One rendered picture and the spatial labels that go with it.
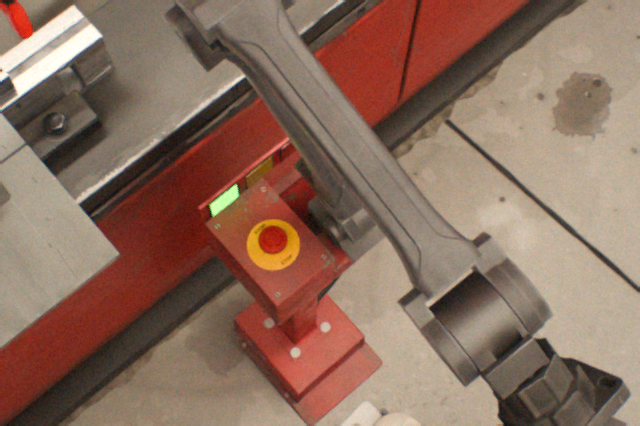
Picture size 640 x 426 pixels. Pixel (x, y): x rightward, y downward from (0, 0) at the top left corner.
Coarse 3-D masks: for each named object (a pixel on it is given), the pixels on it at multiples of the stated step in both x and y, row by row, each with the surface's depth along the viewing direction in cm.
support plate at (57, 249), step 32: (0, 128) 129; (0, 160) 127; (32, 160) 128; (32, 192) 126; (64, 192) 126; (0, 224) 125; (32, 224) 125; (64, 224) 125; (0, 256) 124; (32, 256) 124; (64, 256) 124; (96, 256) 124; (0, 288) 123; (32, 288) 123; (64, 288) 123; (0, 320) 121; (32, 320) 121
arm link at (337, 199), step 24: (288, 0) 104; (192, 24) 100; (192, 48) 101; (216, 48) 103; (264, 96) 109; (288, 120) 112; (312, 144) 116; (312, 168) 120; (336, 192) 123; (336, 216) 128; (360, 216) 129
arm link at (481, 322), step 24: (456, 288) 97; (480, 288) 95; (456, 312) 95; (480, 312) 94; (504, 312) 94; (456, 336) 94; (480, 336) 94; (504, 336) 95; (528, 336) 95; (480, 360) 95; (504, 360) 94; (528, 360) 95; (504, 384) 95
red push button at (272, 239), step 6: (270, 228) 145; (276, 228) 145; (264, 234) 145; (270, 234) 145; (276, 234) 145; (282, 234) 145; (264, 240) 145; (270, 240) 145; (276, 240) 145; (282, 240) 145; (264, 246) 145; (270, 246) 145; (276, 246) 145; (282, 246) 145; (270, 252) 145; (276, 252) 145
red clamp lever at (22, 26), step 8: (0, 0) 110; (8, 0) 107; (16, 0) 110; (8, 8) 110; (16, 8) 110; (8, 16) 111; (16, 16) 111; (24, 16) 112; (16, 24) 112; (24, 24) 113; (16, 32) 115; (24, 32) 114; (32, 32) 115
